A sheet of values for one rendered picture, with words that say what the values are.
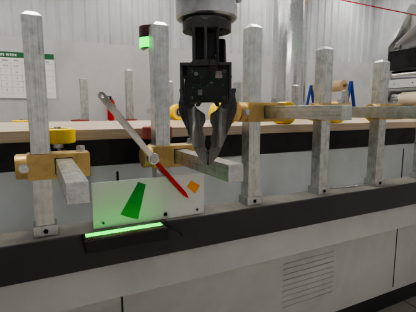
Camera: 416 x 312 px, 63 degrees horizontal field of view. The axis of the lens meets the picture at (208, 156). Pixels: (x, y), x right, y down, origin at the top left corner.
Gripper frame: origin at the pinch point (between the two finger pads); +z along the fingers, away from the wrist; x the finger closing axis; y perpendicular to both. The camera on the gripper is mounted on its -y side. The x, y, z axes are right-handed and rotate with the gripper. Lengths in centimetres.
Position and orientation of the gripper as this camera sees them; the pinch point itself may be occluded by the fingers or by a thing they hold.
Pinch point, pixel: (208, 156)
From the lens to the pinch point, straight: 54.5
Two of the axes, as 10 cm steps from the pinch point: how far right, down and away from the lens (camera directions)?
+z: 0.0, 9.9, 1.4
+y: -0.4, 1.4, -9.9
